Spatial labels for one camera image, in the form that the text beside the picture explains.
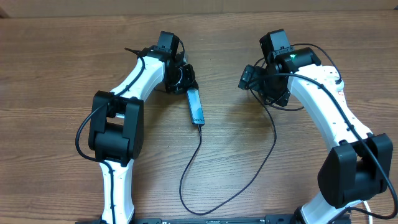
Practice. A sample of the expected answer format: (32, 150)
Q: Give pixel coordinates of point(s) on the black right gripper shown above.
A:
(281, 96)

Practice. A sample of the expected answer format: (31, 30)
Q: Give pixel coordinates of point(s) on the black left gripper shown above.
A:
(189, 82)

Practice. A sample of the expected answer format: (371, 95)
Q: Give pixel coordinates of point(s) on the blue Galaxy smartphone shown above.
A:
(196, 111)

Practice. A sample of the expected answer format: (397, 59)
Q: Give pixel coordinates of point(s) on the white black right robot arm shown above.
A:
(358, 162)

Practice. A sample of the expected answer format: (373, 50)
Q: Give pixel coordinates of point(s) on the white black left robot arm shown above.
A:
(116, 133)

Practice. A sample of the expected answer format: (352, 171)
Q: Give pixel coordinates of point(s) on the white power strip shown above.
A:
(335, 85)

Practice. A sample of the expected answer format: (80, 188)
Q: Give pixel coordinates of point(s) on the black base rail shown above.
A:
(211, 221)

